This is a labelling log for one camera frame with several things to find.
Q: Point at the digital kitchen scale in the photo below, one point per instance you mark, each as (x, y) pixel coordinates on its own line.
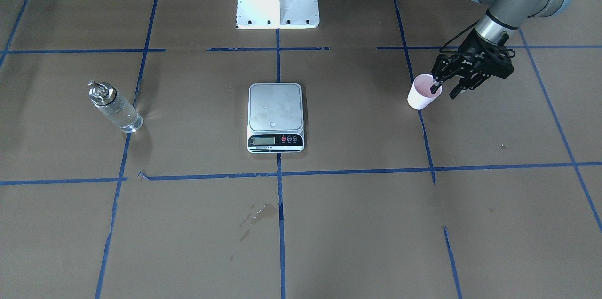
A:
(275, 118)

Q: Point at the pink paper cup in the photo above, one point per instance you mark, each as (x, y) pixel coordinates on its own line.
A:
(420, 94)

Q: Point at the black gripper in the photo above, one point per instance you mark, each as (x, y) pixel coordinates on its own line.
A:
(473, 48)

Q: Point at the clear glass sauce bottle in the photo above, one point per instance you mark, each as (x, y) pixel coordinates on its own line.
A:
(111, 103)

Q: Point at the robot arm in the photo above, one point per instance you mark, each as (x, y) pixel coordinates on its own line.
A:
(504, 17)

